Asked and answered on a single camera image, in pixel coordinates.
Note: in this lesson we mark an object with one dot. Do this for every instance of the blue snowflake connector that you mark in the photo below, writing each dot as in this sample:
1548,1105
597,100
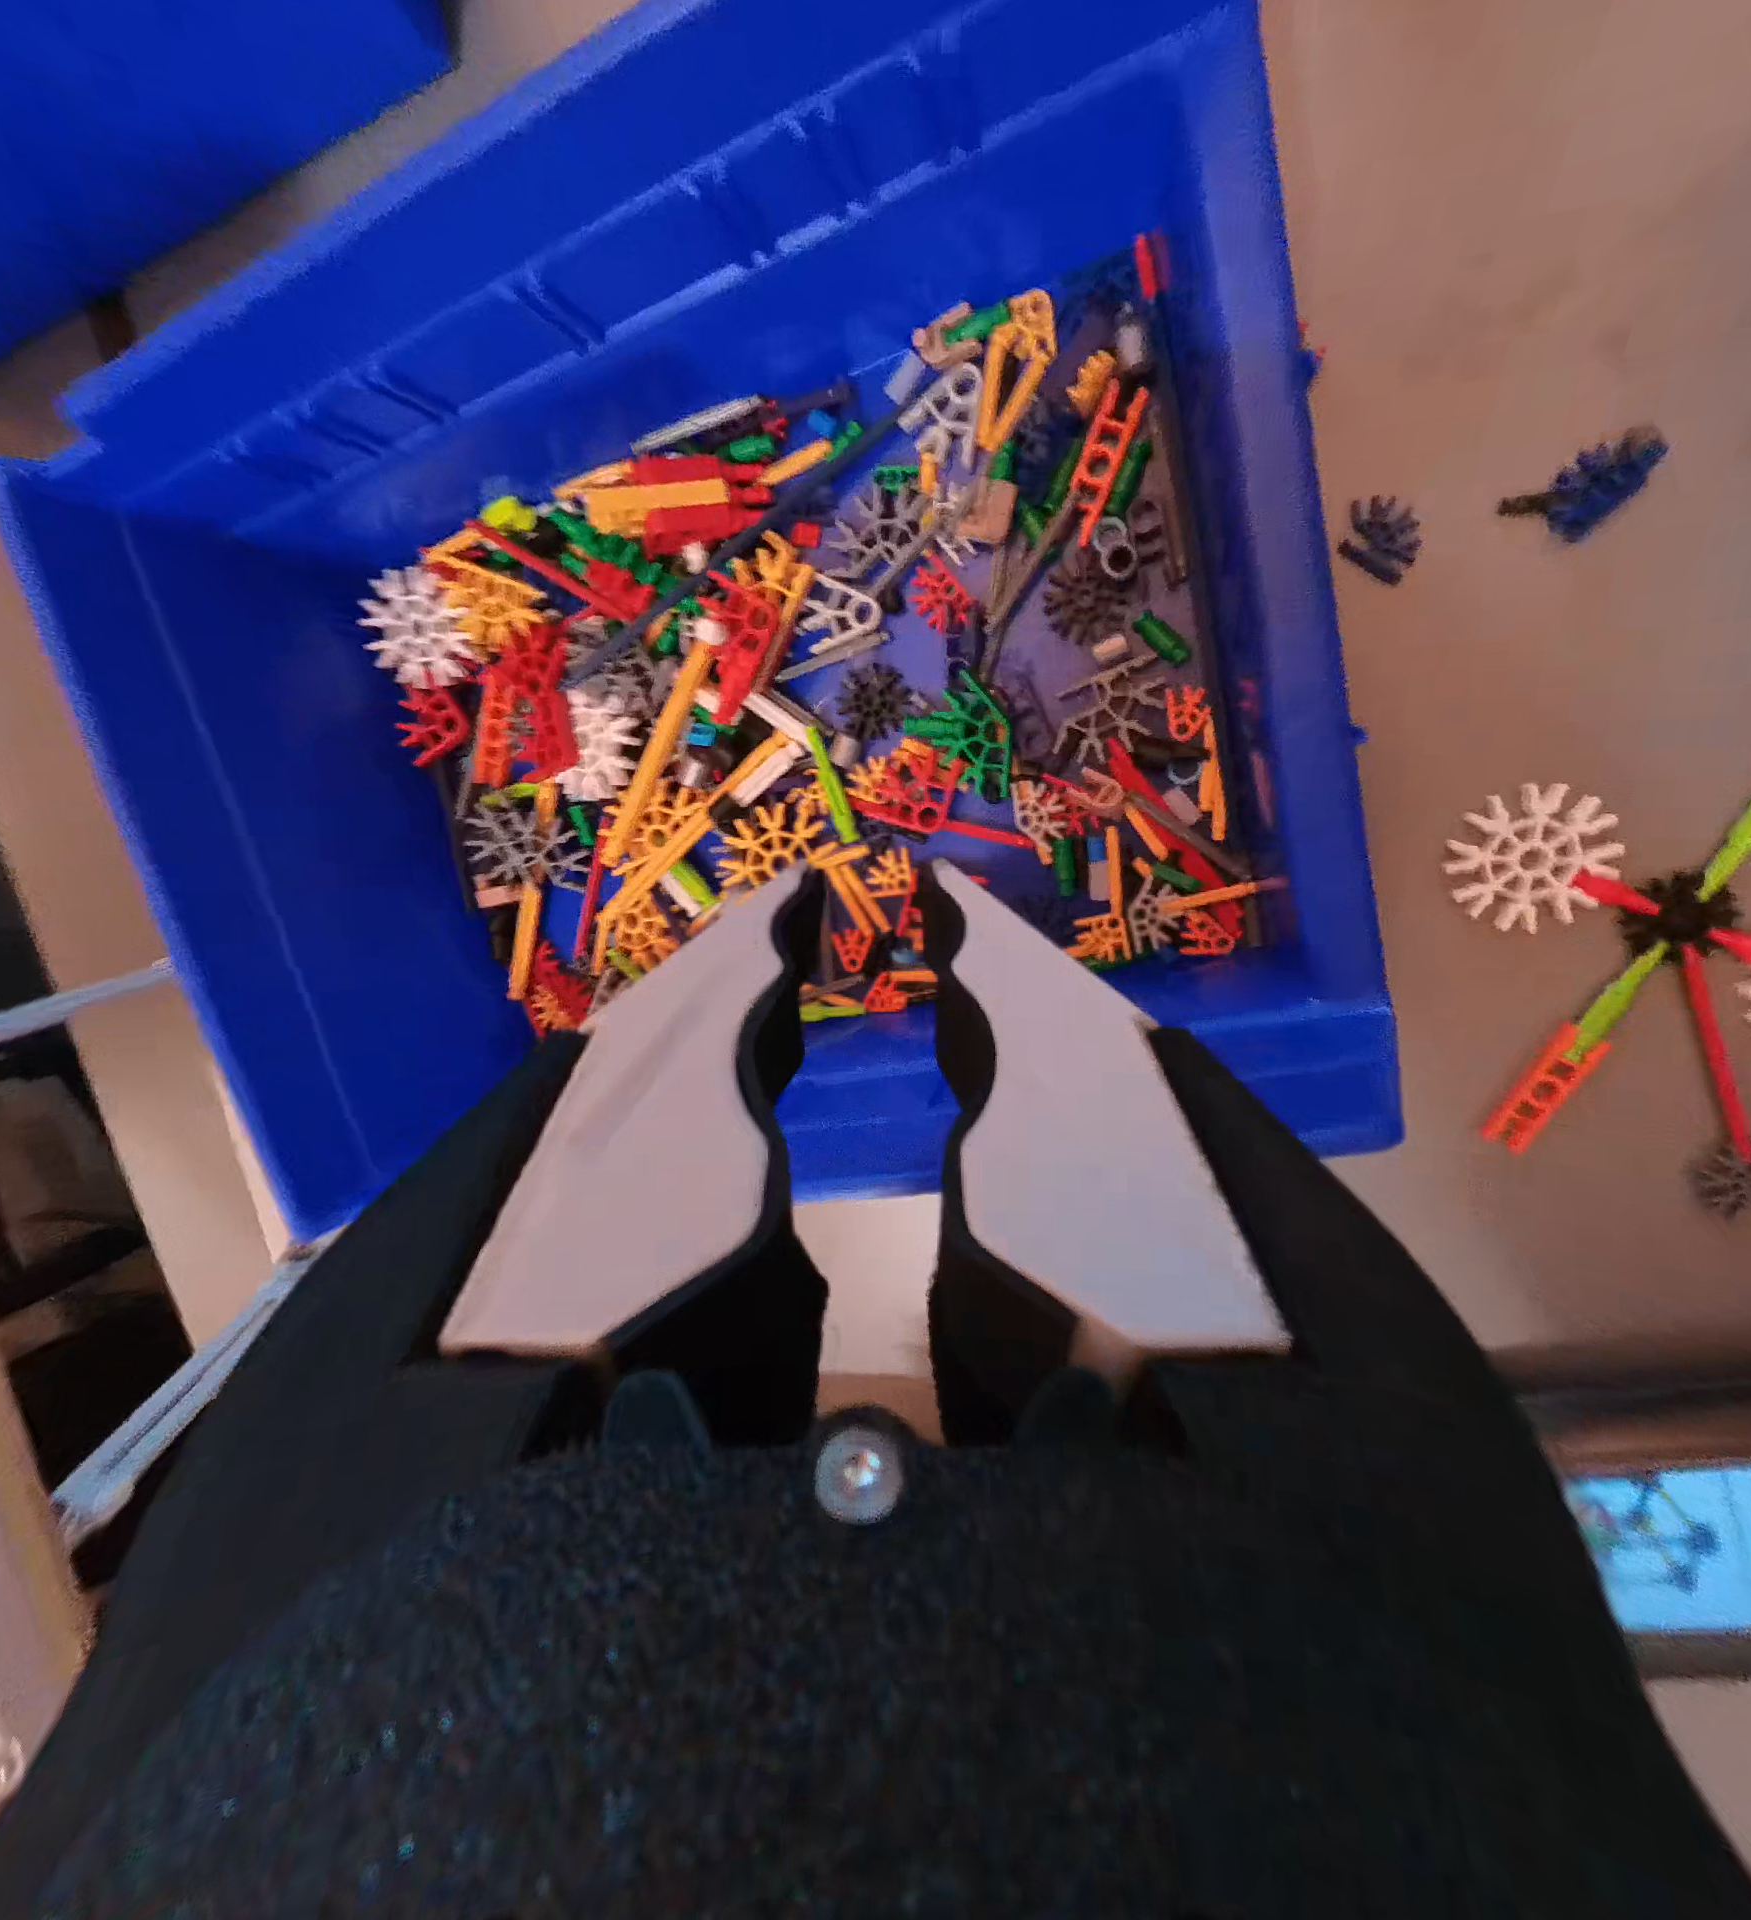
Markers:
1378,537

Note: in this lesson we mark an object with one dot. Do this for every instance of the dark grey snowflake connector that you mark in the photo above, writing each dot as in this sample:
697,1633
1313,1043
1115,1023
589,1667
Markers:
1746,1180

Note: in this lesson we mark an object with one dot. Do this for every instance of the pile of colourful construction pieces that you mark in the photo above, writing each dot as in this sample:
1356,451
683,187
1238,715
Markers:
741,675

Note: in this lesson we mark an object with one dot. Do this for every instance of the dark blue double connector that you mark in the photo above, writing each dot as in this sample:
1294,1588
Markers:
1597,480

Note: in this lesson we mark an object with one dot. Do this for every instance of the aluminium frame bar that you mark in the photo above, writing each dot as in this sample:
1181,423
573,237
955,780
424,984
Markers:
187,1380
35,1021

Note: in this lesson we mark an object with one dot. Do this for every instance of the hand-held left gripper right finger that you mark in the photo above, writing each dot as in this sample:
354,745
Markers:
1116,1184

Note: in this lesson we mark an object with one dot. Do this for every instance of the black snowflake connector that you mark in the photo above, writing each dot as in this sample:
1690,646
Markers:
1677,916

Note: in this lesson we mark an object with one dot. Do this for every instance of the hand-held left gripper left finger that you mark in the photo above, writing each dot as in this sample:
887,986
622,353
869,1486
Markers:
619,1169

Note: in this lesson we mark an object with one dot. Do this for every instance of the blue plastic bin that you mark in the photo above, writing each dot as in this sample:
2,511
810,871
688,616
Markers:
140,150
291,675

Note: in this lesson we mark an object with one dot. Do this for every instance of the long red rod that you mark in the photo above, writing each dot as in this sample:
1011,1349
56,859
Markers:
1716,1049

